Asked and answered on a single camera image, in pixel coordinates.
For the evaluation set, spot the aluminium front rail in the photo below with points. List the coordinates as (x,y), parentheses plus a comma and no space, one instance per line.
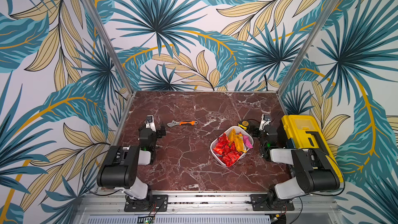
(208,207)

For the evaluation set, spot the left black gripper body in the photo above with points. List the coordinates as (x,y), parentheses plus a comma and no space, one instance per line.
(159,131)

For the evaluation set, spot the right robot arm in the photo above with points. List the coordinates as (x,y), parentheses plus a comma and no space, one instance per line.
(307,154)

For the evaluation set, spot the yellow black tape measure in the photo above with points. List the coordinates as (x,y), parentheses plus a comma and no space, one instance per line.
(244,124)

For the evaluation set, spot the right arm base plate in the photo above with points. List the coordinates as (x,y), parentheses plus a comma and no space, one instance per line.
(263,202)

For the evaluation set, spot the orange handled adjustable wrench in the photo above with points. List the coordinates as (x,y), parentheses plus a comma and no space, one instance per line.
(176,123)

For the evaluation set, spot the magenta tea bag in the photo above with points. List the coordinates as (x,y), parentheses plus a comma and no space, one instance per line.
(247,142)

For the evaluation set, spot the white plastic storage box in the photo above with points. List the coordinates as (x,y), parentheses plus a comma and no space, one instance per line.
(238,130)

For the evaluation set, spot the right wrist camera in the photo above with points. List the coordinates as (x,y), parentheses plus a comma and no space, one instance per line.
(265,120)

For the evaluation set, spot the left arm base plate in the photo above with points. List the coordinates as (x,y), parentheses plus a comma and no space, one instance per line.
(155,203)

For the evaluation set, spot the large yellow tea bag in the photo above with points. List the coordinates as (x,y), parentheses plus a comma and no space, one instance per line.
(239,143)

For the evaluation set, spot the red tea bag pile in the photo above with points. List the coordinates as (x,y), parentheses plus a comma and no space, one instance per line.
(227,154)

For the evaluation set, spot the small yellow tea bag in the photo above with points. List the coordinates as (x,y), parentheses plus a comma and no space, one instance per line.
(232,136)

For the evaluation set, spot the yellow black toolbox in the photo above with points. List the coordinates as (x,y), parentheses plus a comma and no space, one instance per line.
(303,132)

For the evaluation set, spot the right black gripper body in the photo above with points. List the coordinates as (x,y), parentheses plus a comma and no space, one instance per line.
(254,129)

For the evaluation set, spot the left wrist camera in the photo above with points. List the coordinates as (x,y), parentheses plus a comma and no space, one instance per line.
(149,123)

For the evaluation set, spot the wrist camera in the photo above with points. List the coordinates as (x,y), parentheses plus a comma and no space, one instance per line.
(149,123)
(265,120)

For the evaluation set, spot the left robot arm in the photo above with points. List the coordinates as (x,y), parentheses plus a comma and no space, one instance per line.
(119,169)

